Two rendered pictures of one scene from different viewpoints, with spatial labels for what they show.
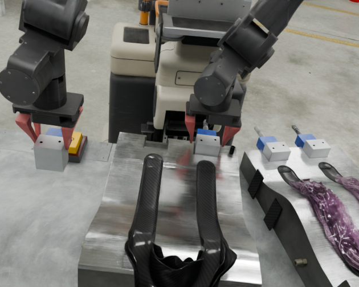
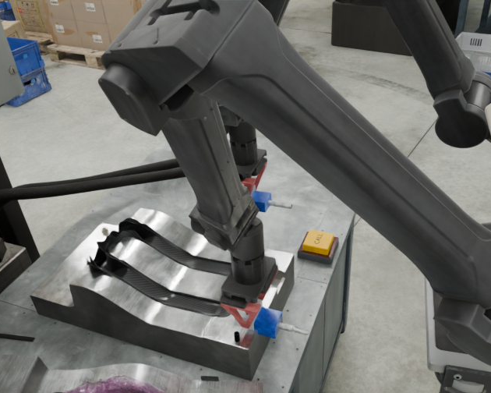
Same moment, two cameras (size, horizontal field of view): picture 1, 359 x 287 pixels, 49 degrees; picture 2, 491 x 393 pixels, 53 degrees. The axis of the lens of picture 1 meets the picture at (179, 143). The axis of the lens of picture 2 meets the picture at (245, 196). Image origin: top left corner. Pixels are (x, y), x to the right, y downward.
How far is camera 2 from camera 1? 1.17 m
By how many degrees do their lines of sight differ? 88
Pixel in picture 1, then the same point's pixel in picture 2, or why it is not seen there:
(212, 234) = (132, 281)
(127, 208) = (192, 249)
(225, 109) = (233, 276)
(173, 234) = (138, 251)
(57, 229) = not seen: hidden behind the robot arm
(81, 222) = not seen: hidden behind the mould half
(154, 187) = (212, 270)
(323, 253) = (79, 377)
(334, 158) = not seen: outside the picture
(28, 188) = (271, 229)
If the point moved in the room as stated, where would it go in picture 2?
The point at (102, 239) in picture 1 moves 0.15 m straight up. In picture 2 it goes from (150, 217) to (138, 159)
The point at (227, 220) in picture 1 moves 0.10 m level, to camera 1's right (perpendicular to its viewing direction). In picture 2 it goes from (149, 306) to (117, 345)
